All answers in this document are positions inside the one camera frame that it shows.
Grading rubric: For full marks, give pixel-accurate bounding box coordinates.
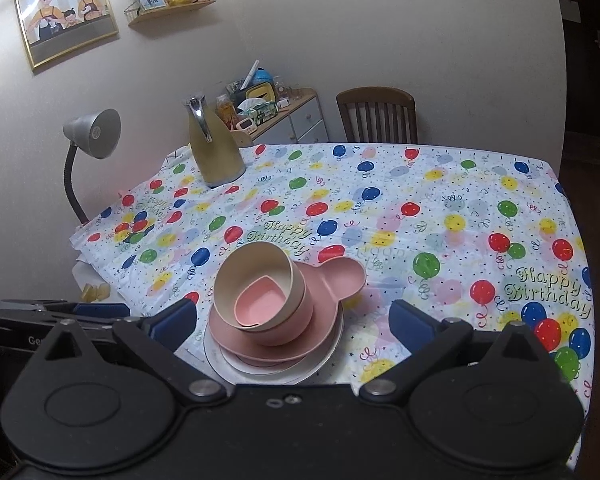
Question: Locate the pink bear-shaped plate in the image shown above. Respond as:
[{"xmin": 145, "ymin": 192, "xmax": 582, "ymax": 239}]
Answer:
[{"xmin": 208, "ymin": 257, "xmax": 366, "ymax": 365}]

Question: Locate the cream bowl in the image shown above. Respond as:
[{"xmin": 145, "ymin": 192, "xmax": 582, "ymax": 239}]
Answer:
[{"xmin": 213, "ymin": 242, "xmax": 306, "ymax": 332}]

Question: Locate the pink round bowl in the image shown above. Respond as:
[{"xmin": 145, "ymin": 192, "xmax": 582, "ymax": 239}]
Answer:
[{"xmin": 248, "ymin": 286, "xmax": 313, "ymax": 347}]

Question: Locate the small pink heart bowl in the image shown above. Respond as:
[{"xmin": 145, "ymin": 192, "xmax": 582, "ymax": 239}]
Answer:
[{"xmin": 234, "ymin": 275, "xmax": 286, "ymax": 327}]

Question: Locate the balloon birthday tablecloth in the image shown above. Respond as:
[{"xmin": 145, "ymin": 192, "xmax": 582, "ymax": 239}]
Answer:
[{"xmin": 68, "ymin": 142, "xmax": 594, "ymax": 468}]

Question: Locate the white round plate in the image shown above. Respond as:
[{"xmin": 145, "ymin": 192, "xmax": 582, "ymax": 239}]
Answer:
[{"xmin": 204, "ymin": 313, "xmax": 344, "ymax": 386}]

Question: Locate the gold thermos jug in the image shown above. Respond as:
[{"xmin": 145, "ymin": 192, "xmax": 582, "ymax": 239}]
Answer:
[{"xmin": 185, "ymin": 94, "xmax": 246, "ymax": 188}]

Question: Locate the grey desk lamp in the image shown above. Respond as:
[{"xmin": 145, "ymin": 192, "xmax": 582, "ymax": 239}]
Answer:
[{"xmin": 62, "ymin": 108, "xmax": 121, "ymax": 224}]

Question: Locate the small white clock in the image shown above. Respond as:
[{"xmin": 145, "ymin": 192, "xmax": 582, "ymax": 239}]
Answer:
[{"xmin": 236, "ymin": 117, "xmax": 258, "ymax": 134}]

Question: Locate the brown wooden chair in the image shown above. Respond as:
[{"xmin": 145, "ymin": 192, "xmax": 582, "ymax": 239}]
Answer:
[{"xmin": 336, "ymin": 87, "xmax": 418, "ymax": 144}]

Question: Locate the orange jar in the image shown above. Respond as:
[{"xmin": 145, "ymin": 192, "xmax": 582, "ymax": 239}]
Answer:
[{"xmin": 215, "ymin": 93, "xmax": 238, "ymax": 130}]

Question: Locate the green tissue box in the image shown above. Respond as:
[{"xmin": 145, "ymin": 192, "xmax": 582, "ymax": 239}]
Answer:
[{"xmin": 238, "ymin": 98, "xmax": 278, "ymax": 126}]

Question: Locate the white drawer cabinet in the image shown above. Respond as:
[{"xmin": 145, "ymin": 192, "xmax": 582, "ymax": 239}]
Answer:
[{"xmin": 230, "ymin": 88, "xmax": 329, "ymax": 148}]

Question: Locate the yellow black bag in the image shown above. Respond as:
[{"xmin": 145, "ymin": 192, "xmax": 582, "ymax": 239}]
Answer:
[{"xmin": 230, "ymin": 67, "xmax": 276, "ymax": 106}]

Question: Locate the framed family picture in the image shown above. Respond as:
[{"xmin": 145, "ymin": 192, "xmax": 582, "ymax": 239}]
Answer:
[{"xmin": 15, "ymin": 0, "xmax": 118, "ymax": 70}]

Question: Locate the wooden wall shelf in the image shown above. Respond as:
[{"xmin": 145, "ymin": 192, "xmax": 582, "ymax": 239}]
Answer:
[{"xmin": 124, "ymin": 0, "xmax": 216, "ymax": 27}]

